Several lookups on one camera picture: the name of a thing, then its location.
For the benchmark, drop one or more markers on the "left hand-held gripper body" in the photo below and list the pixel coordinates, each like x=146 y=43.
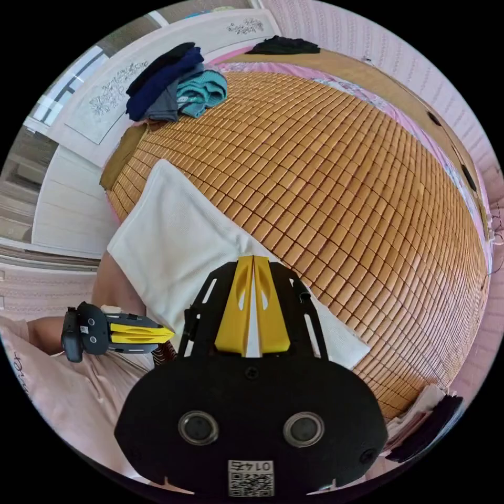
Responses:
x=92 y=330

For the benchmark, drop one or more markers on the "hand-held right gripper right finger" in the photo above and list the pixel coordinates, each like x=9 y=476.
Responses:
x=271 y=323

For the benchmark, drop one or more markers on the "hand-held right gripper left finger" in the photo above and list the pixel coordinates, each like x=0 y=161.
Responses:
x=234 y=315

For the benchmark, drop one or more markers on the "white pants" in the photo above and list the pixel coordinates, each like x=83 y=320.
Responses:
x=177 y=236

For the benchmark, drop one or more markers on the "person's left forearm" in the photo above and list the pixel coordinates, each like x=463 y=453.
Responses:
x=37 y=334

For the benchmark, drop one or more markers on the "person's left hand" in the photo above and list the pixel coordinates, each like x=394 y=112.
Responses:
x=56 y=339

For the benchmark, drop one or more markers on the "person's body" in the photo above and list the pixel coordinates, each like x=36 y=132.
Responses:
x=78 y=401

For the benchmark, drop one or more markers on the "white floral carved headboard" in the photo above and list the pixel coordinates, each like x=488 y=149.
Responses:
x=78 y=189

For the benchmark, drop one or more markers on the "bed with woven mat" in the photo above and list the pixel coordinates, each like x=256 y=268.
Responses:
x=334 y=177

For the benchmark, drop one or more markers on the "stack of folded clothes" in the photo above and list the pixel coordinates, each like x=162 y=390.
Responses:
x=429 y=425

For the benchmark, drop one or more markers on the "pile of clothes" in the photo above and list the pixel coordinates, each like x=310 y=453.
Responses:
x=173 y=84

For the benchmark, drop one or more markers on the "window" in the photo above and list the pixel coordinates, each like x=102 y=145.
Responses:
x=71 y=84

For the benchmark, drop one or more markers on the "black garment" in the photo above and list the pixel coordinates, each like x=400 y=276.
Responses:
x=283 y=46

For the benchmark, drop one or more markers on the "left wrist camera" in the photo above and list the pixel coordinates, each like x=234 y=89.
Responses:
x=73 y=348

